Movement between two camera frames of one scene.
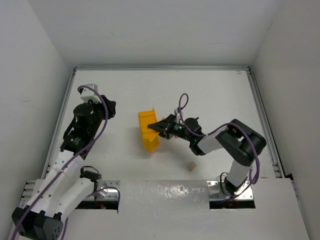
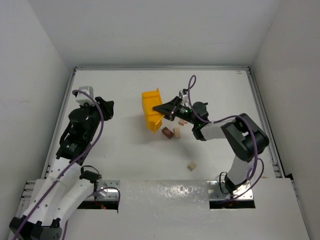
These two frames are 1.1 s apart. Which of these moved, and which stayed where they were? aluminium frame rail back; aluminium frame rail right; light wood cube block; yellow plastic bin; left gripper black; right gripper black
Moved: yellow plastic bin; right gripper black
Stayed: left gripper black; aluminium frame rail back; aluminium frame rail right; light wood cube block
